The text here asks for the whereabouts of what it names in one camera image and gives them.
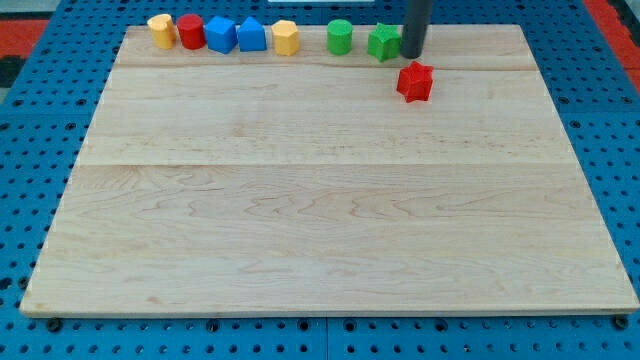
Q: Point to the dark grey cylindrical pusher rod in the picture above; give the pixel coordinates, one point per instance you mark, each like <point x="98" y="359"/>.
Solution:
<point x="416" y="22"/>

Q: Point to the green star block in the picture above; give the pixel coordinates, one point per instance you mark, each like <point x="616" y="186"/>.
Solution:
<point x="384" y="42"/>

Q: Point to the red star block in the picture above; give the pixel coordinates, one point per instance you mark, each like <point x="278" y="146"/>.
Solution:
<point x="415" y="82"/>

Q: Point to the green cylinder block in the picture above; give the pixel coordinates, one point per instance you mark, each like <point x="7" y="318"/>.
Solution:
<point x="339" y="37"/>

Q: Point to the yellow hexagon block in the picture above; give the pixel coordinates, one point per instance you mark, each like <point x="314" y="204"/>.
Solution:
<point x="285" y="37"/>

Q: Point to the blue pentagon block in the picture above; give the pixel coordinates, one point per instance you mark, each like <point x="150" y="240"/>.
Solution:
<point x="251" y="36"/>

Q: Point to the blue cube block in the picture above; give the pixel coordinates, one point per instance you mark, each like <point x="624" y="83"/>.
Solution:
<point x="220" y="34"/>

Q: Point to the red cylinder block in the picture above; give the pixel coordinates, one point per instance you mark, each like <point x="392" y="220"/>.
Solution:
<point x="191" y="31"/>

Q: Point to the wooden board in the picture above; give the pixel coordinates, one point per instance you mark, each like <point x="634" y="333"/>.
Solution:
<point x="256" y="185"/>

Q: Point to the yellow heart block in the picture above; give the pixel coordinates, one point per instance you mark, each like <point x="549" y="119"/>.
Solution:
<point x="162" y="31"/>

